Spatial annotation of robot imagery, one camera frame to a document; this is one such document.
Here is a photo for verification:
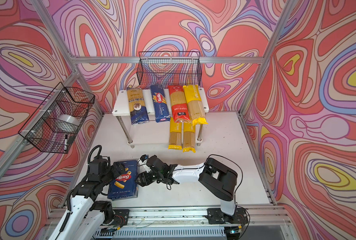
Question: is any yellow Pastatime spaghetti bag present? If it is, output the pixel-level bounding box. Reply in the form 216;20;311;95
168;120;182;150
182;123;196;153
183;85;207;126

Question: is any black marker pen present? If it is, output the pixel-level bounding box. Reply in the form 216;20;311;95
64;135;68;153

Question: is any silver tape roll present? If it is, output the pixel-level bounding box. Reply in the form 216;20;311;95
58;114;81;126

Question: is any black wire basket left wall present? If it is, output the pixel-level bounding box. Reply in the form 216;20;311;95
18;83;95;154

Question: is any red spaghetti bag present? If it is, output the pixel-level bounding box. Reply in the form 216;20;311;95
168;86;191;123

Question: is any blue Barilla rigatoni box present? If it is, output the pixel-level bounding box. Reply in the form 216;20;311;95
107;160;138;200

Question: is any blue Ankara spaghetti bag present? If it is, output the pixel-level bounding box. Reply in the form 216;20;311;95
127;88;150;125

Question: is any white two-tier shelf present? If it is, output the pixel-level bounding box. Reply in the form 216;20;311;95
111;87;210;148

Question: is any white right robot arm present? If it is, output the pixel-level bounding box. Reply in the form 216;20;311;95
136;155;239;217

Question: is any black wire basket wall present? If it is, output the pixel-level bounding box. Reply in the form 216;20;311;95
137;51;202;89
18;83;95;154

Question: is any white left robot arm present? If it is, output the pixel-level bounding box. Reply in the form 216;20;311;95
49;145;125;240

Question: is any dark blue Barilla spaghetti box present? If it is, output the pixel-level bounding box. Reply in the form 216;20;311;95
151;85;171;123

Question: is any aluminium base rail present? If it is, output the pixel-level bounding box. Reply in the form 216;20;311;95
48;206;289;239

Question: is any black wire basket back wall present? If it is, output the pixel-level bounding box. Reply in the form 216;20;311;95
137;51;202;89

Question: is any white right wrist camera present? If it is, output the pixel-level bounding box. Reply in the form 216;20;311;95
140;155;149;164

